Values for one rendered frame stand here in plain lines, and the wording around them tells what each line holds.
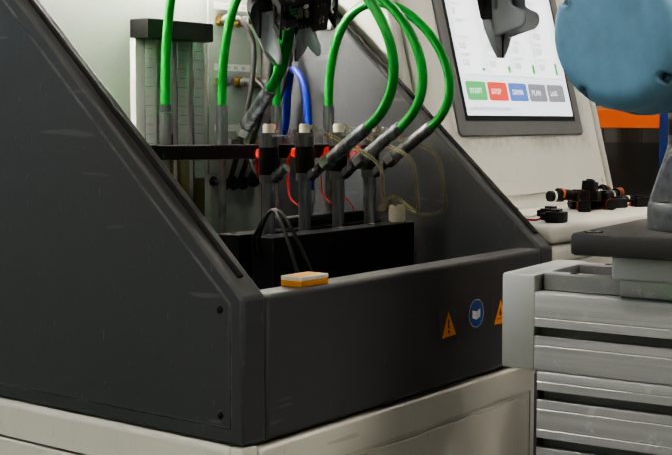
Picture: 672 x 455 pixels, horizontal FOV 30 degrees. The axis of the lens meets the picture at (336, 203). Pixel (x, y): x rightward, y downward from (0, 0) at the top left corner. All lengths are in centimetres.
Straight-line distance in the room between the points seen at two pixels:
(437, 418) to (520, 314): 49
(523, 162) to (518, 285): 113
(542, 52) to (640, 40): 147
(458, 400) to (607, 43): 79
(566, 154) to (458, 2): 41
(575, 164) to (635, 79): 149
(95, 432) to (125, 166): 32
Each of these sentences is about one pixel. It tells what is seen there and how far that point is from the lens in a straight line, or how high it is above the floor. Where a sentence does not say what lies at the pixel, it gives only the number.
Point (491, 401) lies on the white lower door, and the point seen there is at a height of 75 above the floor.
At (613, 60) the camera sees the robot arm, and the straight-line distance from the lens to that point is 101.
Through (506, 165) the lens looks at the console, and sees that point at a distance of 225.
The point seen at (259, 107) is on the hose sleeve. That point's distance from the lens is 160.
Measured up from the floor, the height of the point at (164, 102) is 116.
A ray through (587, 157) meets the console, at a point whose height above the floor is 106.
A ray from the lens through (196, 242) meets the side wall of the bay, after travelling 136.
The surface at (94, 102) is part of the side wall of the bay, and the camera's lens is 147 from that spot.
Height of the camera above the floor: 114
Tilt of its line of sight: 4 degrees down
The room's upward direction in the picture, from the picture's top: straight up
